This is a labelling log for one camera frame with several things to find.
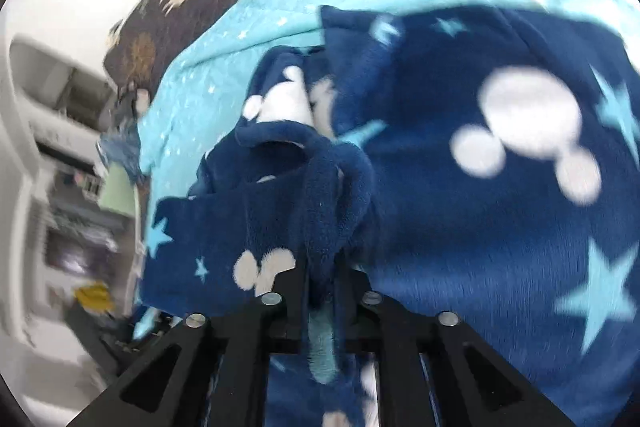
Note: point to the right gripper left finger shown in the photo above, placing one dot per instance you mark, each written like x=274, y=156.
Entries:
x=208, y=371

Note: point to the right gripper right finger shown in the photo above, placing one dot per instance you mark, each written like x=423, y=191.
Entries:
x=435, y=371

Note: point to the navy star fleece robe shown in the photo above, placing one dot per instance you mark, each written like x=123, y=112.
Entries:
x=474, y=159

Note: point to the blue denim clothes pile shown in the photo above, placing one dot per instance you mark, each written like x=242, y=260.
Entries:
x=120, y=144

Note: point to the yellow object on floor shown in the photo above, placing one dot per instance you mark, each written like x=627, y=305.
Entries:
x=95, y=297

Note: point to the green cushion left side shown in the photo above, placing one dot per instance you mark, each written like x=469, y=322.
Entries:
x=117, y=193

